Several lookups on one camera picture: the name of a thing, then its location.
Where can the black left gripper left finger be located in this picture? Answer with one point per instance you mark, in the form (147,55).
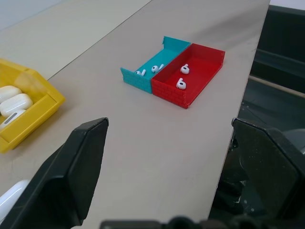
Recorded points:
(59,181)

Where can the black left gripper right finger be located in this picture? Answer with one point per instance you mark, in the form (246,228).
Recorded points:
(267,167)

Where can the yellow plastic bin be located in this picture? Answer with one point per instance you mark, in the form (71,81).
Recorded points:
(28,107)

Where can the white earbud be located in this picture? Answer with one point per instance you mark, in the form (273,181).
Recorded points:
(185,69)
(181,84)
(156,68)
(141,72)

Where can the red brick-pattern tray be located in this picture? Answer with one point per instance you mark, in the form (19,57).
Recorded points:
(190,74)

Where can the teal brick-pattern tray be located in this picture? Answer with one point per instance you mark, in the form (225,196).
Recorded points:
(157,62)

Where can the dark conveyor machine frame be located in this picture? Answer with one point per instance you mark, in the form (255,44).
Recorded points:
(274,95)

